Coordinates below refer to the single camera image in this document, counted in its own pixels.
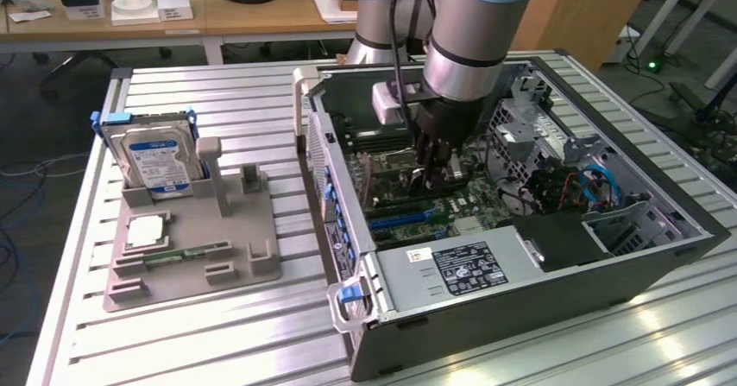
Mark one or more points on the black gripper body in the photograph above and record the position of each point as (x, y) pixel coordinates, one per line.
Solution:
(445, 118)

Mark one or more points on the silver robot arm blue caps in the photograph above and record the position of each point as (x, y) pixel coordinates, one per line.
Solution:
(466, 36)

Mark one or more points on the CPU socket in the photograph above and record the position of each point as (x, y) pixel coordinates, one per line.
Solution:
(397, 157)

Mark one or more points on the green motherboard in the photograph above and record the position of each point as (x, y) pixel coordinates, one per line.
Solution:
(459, 213)

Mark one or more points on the silver drive cage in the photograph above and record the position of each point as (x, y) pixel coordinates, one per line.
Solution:
(523, 144)

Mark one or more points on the blue expansion slot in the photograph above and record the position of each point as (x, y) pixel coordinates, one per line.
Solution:
(402, 221)

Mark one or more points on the grey power supply unit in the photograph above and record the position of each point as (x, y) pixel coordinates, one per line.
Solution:
(459, 265)

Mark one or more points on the white paper stack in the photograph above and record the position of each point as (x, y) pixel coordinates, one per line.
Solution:
(333, 10)

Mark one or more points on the wooden cabinet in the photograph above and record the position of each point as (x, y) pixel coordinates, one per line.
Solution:
(575, 14)

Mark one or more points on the silver disk bay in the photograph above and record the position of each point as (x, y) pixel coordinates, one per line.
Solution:
(627, 230)

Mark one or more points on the open black PC case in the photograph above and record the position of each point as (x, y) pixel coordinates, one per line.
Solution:
(518, 317)

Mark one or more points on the grey parts rack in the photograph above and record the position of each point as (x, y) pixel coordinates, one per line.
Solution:
(189, 217)

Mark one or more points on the hard disk blue label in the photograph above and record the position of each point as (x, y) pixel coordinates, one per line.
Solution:
(154, 157)

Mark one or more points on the green RAM stick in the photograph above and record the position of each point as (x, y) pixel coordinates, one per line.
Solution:
(178, 255)

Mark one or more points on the silver CPU chip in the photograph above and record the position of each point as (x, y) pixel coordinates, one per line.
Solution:
(144, 230)

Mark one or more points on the small white box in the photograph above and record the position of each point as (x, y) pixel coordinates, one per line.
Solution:
(172, 10)

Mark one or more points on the white round dish box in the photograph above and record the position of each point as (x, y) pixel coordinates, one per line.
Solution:
(129, 10)

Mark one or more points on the black chair base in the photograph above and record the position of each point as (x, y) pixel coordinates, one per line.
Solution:
(62, 68)

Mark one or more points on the white box black lid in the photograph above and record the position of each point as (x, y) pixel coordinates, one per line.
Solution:
(82, 10)

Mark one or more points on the wooden desk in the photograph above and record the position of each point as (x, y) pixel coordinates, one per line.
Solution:
(40, 29)

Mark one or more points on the white label card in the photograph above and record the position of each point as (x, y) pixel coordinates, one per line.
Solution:
(28, 15)

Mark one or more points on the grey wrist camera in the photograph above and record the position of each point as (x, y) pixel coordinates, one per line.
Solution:
(387, 105)

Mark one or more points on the green lit switch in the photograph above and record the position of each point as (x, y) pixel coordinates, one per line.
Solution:
(651, 65)

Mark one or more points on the white table frame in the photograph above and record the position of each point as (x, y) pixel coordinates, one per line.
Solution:
(659, 10)

